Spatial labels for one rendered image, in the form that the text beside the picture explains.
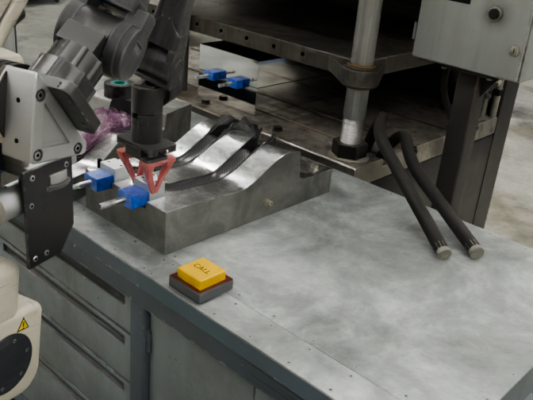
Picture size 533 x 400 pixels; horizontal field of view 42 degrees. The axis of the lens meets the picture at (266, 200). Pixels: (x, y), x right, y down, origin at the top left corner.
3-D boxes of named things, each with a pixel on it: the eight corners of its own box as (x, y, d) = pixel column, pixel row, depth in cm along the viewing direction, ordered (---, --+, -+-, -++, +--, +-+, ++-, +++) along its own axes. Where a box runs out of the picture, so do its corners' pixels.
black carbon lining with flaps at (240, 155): (170, 203, 134) (171, 158, 130) (120, 176, 144) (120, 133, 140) (288, 165, 158) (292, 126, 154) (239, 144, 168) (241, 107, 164)
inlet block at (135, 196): (107, 225, 124) (107, 198, 122) (91, 215, 127) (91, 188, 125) (164, 206, 133) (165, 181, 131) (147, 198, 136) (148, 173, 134)
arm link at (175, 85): (133, 41, 119) (178, 62, 118) (159, 31, 129) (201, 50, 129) (116, 102, 124) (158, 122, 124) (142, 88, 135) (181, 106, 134)
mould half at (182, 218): (164, 255, 129) (166, 190, 124) (86, 207, 145) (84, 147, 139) (329, 191, 164) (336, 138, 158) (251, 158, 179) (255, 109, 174)
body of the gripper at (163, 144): (143, 137, 134) (143, 101, 131) (177, 153, 128) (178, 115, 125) (115, 144, 129) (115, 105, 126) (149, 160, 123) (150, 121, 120)
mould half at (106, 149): (63, 206, 144) (61, 157, 140) (-29, 176, 154) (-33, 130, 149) (189, 142, 186) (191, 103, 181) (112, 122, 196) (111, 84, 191)
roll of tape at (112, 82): (139, 98, 182) (139, 85, 181) (112, 101, 177) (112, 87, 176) (126, 90, 188) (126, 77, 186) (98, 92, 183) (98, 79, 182)
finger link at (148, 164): (151, 181, 135) (153, 136, 132) (175, 193, 131) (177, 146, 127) (123, 189, 131) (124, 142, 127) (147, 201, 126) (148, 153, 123)
